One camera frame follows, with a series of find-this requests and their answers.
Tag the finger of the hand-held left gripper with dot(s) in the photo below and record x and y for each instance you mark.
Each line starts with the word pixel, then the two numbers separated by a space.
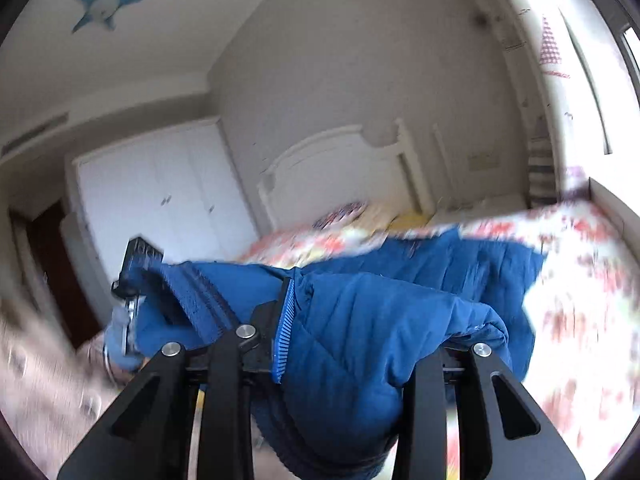
pixel 122 340
pixel 135 260

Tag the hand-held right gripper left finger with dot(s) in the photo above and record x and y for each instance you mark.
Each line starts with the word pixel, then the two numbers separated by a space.
pixel 282 340

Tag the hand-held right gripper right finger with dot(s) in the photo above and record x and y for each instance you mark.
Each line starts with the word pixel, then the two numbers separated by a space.
pixel 425 385

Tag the blue quilted jacket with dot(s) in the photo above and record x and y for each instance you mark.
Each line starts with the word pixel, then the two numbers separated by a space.
pixel 360 320

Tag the white wardrobe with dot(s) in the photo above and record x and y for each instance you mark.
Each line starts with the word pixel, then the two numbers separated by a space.
pixel 150 195

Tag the dark wooden door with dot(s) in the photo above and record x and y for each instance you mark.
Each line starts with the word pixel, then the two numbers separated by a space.
pixel 55 260

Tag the beige plush cloth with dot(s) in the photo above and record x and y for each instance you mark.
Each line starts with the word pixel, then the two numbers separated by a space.
pixel 40 410

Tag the purple patterned pillow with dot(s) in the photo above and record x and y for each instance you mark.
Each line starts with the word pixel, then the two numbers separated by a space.
pixel 340 212

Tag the white bed headboard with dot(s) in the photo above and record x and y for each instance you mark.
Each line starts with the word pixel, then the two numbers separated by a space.
pixel 325 170

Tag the white nightstand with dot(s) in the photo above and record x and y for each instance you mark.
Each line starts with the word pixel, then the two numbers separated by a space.
pixel 480 206

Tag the floral bed quilt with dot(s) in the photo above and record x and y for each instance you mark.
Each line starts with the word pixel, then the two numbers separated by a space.
pixel 575 270

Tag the printed curtain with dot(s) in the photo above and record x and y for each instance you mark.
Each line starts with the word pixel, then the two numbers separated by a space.
pixel 542 170

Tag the blue star ceiling lamp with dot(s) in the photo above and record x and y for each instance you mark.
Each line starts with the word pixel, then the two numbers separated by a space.
pixel 105 2

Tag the beige window sill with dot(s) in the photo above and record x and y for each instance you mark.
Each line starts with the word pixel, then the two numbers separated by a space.
pixel 615 205

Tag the dark framed window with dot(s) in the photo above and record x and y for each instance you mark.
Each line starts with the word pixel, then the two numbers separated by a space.
pixel 630 45

